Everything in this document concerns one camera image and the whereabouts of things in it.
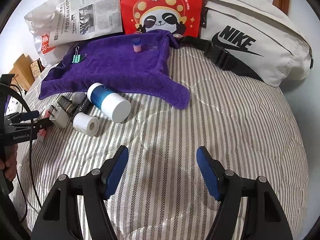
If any striped quilt mattress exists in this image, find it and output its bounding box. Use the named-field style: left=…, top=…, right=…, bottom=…
left=10, top=47, right=308, bottom=239

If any blue white cylindrical bottle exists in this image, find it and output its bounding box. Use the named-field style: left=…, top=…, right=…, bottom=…
left=87, top=82, right=131, bottom=123

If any patterned brown box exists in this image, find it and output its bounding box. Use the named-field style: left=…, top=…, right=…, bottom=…
left=30, top=59, right=45, bottom=80

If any pink white pen tube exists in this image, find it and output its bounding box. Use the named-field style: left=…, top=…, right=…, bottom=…
left=37, top=106, right=53, bottom=142

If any folded newspaper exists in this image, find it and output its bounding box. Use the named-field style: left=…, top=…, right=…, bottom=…
left=49, top=0, right=123, bottom=47

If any black marker tube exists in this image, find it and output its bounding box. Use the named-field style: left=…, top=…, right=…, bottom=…
left=73, top=97, right=93, bottom=117

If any clear plastic cap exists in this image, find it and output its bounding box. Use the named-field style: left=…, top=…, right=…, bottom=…
left=147, top=39, right=158, bottom=50

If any white usb charger plug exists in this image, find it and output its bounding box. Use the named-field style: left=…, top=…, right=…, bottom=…
left=49, top=105, right=69, bottom=128

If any black cable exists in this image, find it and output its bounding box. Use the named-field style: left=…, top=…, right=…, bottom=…
left=0, top=82, right=43, bottom=224

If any black gold lighter box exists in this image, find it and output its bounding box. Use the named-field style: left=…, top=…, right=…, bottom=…
left=57, top=95, right=77, bottom=117

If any purple towel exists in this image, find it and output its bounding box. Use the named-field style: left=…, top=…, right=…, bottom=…
left=39, top=30, right=190, bottom=109

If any person left hand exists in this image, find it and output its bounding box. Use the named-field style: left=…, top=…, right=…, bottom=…
left=1, top=144, right=18, bottom=181

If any white Nike waist bag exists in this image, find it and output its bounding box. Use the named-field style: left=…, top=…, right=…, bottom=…
left=181, top=0, right=313, bottom=87

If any red panda paper bag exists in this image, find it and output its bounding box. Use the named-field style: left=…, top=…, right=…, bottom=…
left=120, top=0, right=203, bottom=38

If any green binder clip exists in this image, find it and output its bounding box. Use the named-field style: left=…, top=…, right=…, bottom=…
left=72, top=46, right=87, bottom=64

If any white Miniso plastic bag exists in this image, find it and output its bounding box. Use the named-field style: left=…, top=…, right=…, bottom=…
left=24, top=0, right=73, bottom=67

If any white tape roll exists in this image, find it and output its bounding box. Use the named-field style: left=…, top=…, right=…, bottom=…
left=73, top=113, right=99, bottom=137

